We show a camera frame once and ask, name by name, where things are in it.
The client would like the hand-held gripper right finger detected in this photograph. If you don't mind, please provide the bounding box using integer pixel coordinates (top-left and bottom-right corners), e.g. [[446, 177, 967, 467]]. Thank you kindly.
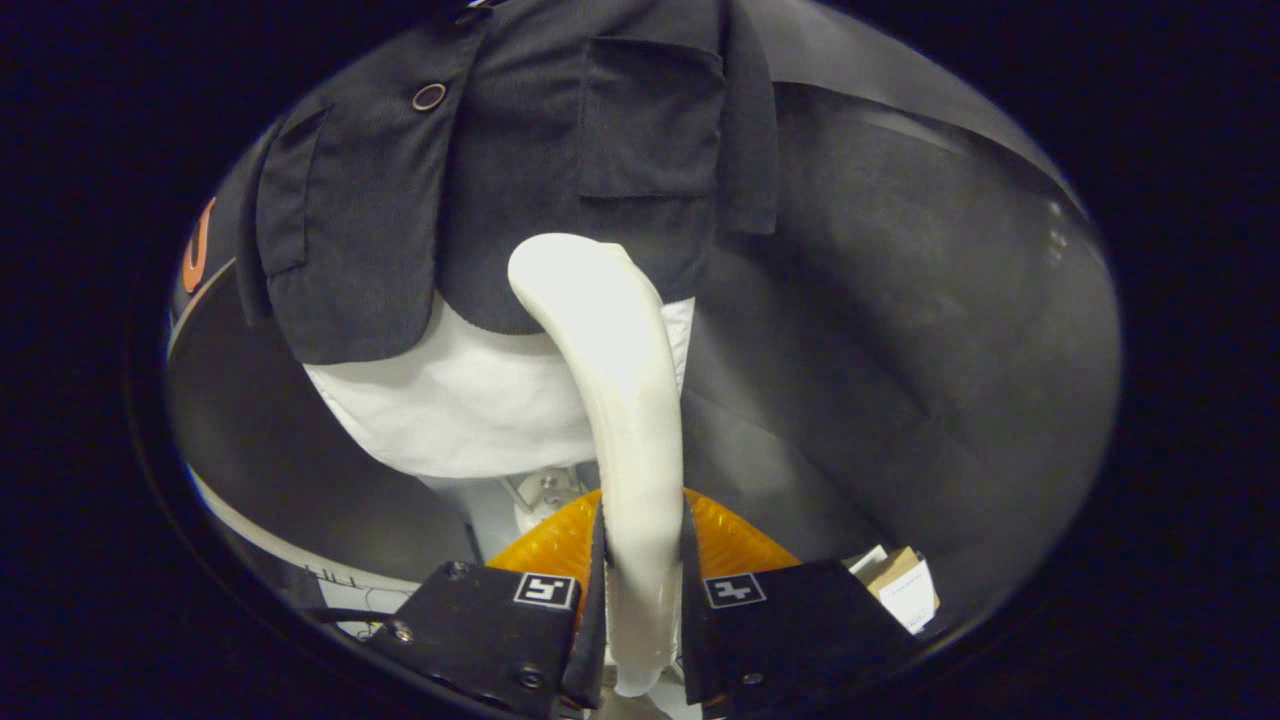
[[680, 488, 921, 720]]

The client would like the black jacket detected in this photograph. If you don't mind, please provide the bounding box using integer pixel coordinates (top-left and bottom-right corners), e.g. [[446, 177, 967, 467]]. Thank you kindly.
[[235, 0, 781, 367]]

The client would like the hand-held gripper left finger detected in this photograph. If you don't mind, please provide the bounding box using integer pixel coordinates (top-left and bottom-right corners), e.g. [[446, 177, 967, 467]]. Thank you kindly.
[[368, 490, 609, 720]]

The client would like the grey cabinet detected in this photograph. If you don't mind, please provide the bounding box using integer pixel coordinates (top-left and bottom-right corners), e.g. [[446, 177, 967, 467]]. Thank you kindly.
[[165, 258, 484, 641]]

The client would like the brown box with white label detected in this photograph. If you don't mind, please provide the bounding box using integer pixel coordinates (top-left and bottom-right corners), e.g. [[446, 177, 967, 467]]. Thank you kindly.
[[848, 544, 942, 637]]

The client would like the black backdrop cloth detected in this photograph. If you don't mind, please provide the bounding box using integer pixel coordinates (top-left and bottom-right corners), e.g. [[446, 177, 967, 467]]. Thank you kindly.
[[165, 0, 1123, 637]]

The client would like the white steamer stand base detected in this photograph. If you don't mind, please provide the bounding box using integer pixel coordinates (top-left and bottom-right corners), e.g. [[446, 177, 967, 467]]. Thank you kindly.
[[498, 464, 603, 537]]

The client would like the white garment steamer head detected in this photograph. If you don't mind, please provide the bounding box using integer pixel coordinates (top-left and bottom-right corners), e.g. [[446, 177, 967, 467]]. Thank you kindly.
[[506, 232, 693, 699]]

